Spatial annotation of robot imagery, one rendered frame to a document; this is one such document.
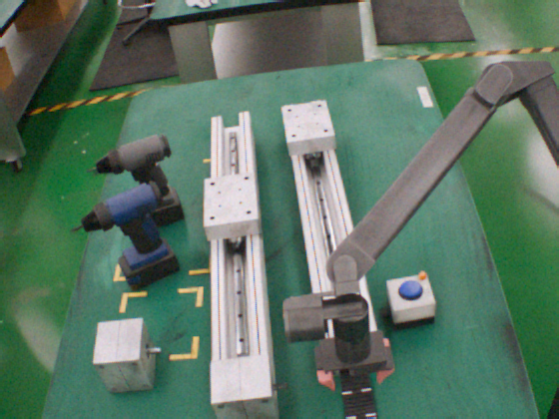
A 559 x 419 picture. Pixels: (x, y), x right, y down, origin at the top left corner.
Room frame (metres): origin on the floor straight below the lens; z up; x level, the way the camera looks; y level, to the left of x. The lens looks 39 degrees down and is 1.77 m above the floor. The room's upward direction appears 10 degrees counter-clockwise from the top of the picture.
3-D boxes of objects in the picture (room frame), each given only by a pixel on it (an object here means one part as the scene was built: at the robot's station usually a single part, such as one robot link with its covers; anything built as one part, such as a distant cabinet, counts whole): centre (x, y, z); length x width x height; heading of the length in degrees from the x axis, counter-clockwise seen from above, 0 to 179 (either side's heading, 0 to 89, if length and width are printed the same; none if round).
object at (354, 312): (0.66, -0.07, 1.00); 0.07 x 0.06 x 0.07; 85
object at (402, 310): (0.82, -0.20, 0.81); 0.10 x 0.08 x 0.06; 88
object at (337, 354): (0.66, -0.08, 0.94); 0.10 x 0.07 x 0.07; 87
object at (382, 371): (0.66, -0.10, 0.86); 0.07 x 0.07 x 0.09; 87
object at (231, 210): (1.12, 0.10, 0.87); 0.16 x 0.11 x 0.07; 178
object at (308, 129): (1.36, -0.10, 0.87); 0.16 x 0.11 x 0.07; 178
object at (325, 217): (1.11, -0.09, 0.82); 0.80 x 0.10 x 0.09; 178
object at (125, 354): (0.80, 0.32, 0.83); 0.11 x 0.10 x 0.10; 87
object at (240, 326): (1.12, 0.10, 0.82); 0.80 x 0.10 x 0.09; 178
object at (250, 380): (0.67, 0.10, 0.83); 0.12 x 0.09 x 0.10; 88
